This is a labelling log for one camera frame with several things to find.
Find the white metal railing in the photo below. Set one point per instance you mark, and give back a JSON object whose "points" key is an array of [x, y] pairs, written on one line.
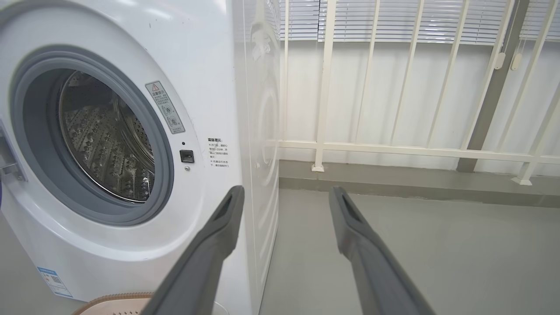
{"points": [[323, 87]]}

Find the white window blinds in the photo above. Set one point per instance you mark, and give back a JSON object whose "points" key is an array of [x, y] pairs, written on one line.
{"points": [[393, 22]]}

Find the white washing machine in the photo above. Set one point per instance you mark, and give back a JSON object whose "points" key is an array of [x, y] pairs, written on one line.
{"points": [[210, 65]]}

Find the cream perforated laundry basket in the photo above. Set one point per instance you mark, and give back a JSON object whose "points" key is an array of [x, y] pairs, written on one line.
{"points": [[113, 304]]}

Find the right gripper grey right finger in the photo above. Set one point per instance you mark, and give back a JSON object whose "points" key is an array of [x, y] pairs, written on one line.
{"points": [[372, 262]]}

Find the grey rubber door gasket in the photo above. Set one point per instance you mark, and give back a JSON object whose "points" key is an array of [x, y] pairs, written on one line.
{"points": [[35, 131]]}

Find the blue energy label sticker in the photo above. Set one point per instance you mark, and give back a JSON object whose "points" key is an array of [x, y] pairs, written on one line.
{"points": [[54, 282]]}

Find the black door latch socket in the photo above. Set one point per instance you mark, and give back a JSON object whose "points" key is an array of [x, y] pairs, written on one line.
{"points": [[187, 156]]}

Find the printed text label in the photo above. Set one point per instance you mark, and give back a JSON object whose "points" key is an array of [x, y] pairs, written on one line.
{"points": [[218, 152]]}

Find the metal door hinge bracket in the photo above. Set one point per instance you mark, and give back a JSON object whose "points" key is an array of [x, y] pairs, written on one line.
{"points": [[8, 157]]}

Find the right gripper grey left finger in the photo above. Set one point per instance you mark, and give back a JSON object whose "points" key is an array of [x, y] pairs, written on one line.
{"points": [[197, 262]]}

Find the grey warning sticker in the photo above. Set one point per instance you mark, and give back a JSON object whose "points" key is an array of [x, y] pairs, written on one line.
{"points": [[165, 107]]}

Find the grey vertical post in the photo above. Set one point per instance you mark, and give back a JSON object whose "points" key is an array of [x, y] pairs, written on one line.
{"points": [[490, 96]]}

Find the steel perforated drum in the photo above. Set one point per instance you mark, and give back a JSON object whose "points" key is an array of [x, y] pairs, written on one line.
{"points": [[105, 144]]}

